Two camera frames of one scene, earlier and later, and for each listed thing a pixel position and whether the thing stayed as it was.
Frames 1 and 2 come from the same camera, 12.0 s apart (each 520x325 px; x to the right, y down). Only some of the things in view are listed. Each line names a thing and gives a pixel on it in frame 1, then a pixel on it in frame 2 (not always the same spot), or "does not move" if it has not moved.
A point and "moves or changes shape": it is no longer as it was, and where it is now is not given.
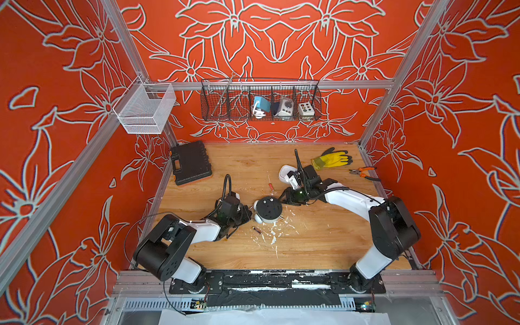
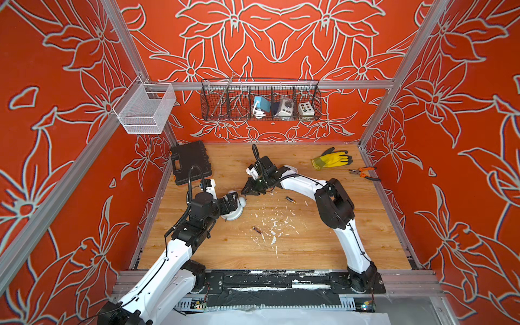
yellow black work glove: [332, 159] does not move
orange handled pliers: [358, 171] does not move
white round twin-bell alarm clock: [267, 210] moves or changes shape
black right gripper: [288, 198] → [250, 188]
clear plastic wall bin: [143, 107] does not move
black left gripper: [243, 211] → [231, 204]
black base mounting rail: [275, 289] does not move
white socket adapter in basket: [286, 106] does not move
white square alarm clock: [284, 170] does not move
